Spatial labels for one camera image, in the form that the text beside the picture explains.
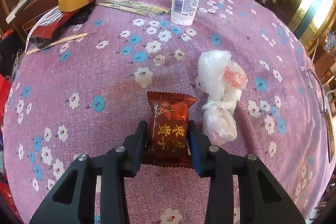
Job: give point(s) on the black case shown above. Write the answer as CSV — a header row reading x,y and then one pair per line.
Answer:
x,y
81,18

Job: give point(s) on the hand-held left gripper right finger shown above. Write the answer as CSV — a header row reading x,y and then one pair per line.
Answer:
x,y
194,150

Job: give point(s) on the gold framed glass door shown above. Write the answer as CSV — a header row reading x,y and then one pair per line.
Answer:
x,y
311,3

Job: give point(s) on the dark red snack packet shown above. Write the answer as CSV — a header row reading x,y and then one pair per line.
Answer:
x,y
170,132

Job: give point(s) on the purple floral tablecloth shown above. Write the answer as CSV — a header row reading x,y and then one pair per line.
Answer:
x,y
105,77

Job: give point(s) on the white plastic bag red label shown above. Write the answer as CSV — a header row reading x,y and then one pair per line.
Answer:
x,y
219,98

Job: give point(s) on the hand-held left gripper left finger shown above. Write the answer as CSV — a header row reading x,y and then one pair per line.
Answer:
x,y
140,142

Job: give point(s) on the yellow plastic box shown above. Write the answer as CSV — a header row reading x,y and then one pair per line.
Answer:
x,y
73,1

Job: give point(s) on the paper-sleeved chopsticks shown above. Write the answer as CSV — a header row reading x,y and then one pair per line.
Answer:
x,y
136,5
123,8

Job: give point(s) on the dark red flat packet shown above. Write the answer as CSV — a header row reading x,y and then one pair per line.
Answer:
x,y
56,20

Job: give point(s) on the plain wooden chopsticks sleeve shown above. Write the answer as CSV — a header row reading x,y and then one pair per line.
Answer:
x,y
56,42

